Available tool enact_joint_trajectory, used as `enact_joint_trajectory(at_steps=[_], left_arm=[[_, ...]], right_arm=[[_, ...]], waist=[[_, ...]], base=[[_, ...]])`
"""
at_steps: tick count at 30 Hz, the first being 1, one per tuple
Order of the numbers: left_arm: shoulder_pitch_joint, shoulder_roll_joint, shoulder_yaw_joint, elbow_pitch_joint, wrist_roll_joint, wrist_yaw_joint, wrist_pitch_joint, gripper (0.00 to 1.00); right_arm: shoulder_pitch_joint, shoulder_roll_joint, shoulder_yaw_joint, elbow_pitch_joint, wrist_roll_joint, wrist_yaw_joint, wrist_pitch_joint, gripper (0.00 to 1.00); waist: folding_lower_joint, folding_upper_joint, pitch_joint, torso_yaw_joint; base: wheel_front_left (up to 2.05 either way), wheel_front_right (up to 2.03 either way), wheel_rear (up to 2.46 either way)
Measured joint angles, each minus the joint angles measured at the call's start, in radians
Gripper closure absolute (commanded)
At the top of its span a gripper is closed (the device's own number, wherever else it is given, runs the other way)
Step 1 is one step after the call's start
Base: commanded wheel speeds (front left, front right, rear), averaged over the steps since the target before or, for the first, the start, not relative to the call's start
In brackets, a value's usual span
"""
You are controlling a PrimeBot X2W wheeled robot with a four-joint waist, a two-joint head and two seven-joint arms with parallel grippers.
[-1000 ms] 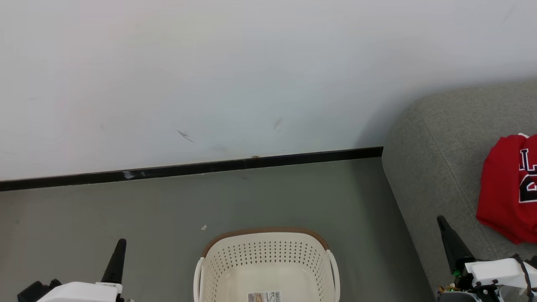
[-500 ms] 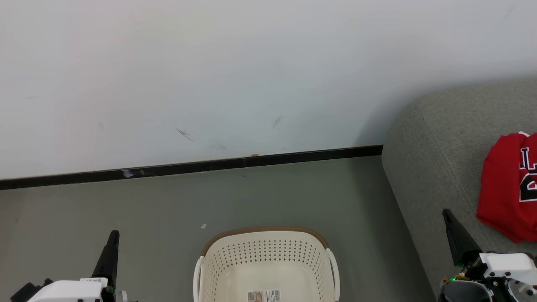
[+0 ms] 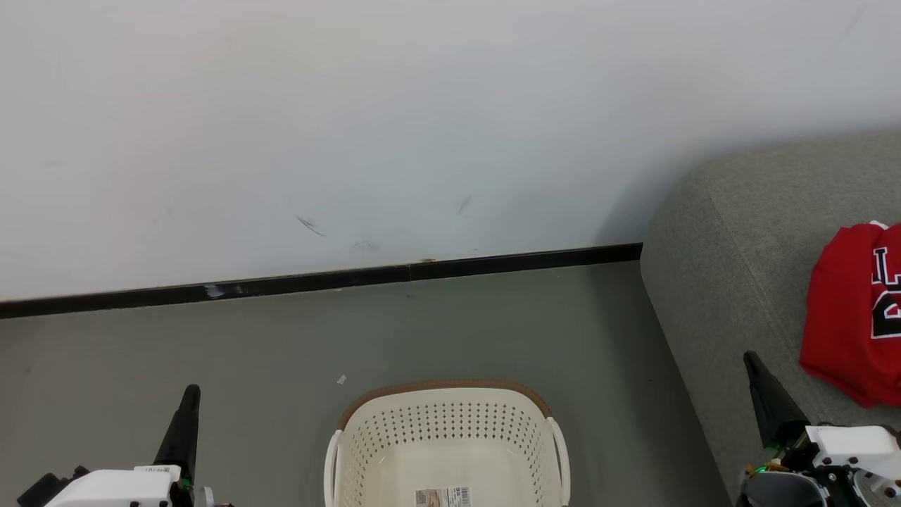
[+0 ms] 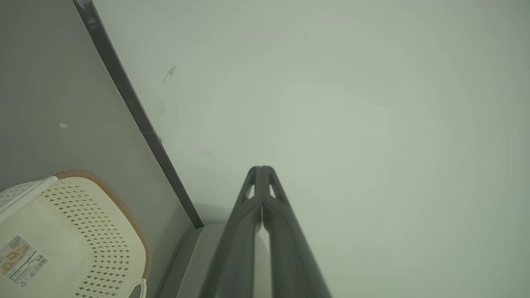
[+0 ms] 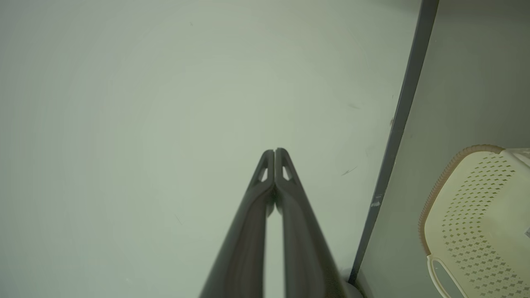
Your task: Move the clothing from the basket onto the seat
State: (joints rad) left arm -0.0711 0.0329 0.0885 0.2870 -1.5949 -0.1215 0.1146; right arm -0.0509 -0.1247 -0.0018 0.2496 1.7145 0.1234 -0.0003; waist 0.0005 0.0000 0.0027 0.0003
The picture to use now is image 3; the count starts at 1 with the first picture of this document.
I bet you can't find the cream perforated laundry basket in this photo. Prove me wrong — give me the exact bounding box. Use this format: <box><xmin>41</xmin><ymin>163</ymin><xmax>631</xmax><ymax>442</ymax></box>
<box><xmin>324</xmin><ymin>380</ymin><xmax>571</xmax><ymax>507</ymax></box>

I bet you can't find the barcode label sticker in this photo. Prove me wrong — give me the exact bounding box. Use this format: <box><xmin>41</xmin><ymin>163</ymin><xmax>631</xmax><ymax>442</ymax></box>
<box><xmin>415</xmin><ymin>486</ymin><xmax>472</xmax><ymax>507</ymax></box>

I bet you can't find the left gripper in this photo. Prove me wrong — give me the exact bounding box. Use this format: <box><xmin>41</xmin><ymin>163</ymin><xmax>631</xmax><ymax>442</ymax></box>
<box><xmin>153</xmin><ymin>384</ymin><xmax>215</xmax><ymax>507</ymax></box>

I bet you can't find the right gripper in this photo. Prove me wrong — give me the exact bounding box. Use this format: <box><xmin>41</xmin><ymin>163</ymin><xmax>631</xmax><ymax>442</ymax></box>
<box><xmin>744</xmin><ymin>351</ymin><xmax>824</xmax><ymax>480</ymax></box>

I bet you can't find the black baseboard strip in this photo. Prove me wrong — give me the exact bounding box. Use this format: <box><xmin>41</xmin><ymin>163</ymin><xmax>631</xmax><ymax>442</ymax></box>
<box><xmin>0</xmin><ymin>243</ymin><xmax>643</xmax><ymax>319</ymax></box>

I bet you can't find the red and white jersey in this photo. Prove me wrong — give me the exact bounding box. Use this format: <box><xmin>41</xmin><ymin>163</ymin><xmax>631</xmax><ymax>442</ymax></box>
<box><xmin>799</xmin><ymin>220</ymin><xmax>901</xmax><ymax>409</ymax></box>

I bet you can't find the grey fabric sofa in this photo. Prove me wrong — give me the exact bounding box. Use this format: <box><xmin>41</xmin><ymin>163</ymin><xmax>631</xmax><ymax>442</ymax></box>
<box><xmin>639</xmin><ymin>130</ymin><xmax>901</xmax><ymax>507</ymax></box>

